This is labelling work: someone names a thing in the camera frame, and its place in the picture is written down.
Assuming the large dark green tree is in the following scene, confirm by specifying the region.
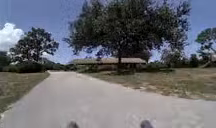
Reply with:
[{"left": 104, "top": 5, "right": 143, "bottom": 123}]
[{"left": 63, "top": 0, "right": 192, "bottom": 73}]

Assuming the row of dark bushes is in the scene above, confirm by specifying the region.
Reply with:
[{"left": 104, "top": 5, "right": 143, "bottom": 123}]
[{"left": 142, "top": 49, "right": 216, "bottom": 73}]

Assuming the tree with open crown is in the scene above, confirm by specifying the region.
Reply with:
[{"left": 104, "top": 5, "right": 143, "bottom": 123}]
[{"left": 195, "top": 27, "right": 216, "bottom": 66}]

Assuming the dry grass field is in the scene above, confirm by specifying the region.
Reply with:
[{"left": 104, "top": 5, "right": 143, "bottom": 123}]
[
  {"left": 0, "top": 71, "right": 51, "bottom": 123},
  {"left": 77, "top": 67, "right": 216, "bottom": 102}
]

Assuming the low building with brown roof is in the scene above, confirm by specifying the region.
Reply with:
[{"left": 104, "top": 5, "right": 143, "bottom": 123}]
[{"left": 71, "top": 57, "right": 149, "bottom": 72}]

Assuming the pale grey paved road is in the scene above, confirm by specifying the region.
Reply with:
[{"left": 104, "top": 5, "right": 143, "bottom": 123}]
[{"left": 0, "top": 70, "right": 216, "bottom": 128}]

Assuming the robot's own part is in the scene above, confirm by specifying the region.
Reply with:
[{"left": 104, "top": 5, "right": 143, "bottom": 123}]
[
  {"left": 67, "top": 121, "right": 80, "bottom": 128},
  {"left": 140, "top": 119, "right": 154, "bottom": 128}
]

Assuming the dark green hedge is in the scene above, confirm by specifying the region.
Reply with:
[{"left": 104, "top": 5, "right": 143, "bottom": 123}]
[{"left": 0, "top": 54, "right": 77, "bottom": 74}]

